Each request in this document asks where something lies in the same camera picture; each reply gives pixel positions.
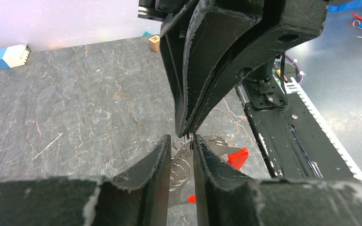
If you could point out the wooden letter cube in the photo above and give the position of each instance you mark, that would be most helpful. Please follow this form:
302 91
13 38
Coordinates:
154 43

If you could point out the metal keyring tool red handle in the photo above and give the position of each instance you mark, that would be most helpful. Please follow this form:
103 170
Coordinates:
198 159

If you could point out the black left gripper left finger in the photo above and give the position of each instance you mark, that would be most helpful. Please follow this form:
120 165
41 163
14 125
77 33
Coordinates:
136 197

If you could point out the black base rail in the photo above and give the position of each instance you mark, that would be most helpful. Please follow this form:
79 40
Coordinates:
295 142

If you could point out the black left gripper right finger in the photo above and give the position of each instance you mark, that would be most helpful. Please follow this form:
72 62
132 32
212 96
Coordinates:
239 200

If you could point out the red key tag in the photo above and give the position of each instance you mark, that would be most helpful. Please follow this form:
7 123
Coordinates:
357 17

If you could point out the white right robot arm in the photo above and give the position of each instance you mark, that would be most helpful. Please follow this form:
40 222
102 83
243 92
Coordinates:
209 47

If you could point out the teal small cube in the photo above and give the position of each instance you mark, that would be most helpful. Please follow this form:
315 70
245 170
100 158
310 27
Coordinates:
146 34

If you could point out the blue white toy block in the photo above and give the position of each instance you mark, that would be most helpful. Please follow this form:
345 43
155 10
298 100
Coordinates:
13 56

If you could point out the blue bin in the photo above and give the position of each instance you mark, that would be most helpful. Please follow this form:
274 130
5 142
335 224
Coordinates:
343 5

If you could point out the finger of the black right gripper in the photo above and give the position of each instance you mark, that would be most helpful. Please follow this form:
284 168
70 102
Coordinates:
283 25
192 44

